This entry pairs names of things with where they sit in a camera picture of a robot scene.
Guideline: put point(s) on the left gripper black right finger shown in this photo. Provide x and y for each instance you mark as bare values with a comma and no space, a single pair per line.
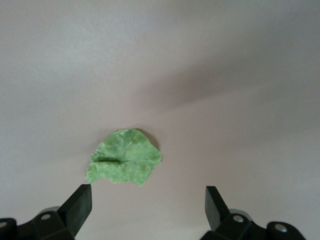
215,212

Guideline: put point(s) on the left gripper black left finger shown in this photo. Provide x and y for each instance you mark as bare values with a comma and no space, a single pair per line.
77,210

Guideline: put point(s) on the green lettuce leaf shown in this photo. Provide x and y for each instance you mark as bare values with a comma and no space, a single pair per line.
130,160

